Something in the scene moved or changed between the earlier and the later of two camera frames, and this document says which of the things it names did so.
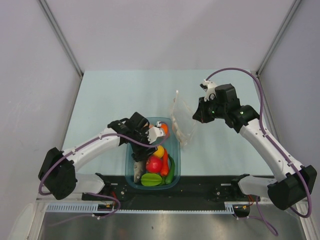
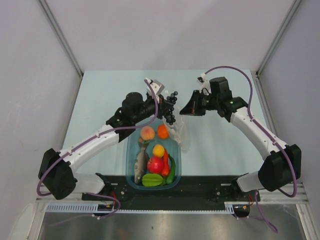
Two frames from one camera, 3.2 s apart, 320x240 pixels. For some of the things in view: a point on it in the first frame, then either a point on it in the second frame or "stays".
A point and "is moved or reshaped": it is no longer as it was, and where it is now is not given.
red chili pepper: x=164 y=168 stays
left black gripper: x=140 y=152 to x=161 y=106
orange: x=165 y=127 stays
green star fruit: x=151 y=179 stays
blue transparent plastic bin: x=161 y=170 stays
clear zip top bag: x=183 y=119 is moved or reshaped
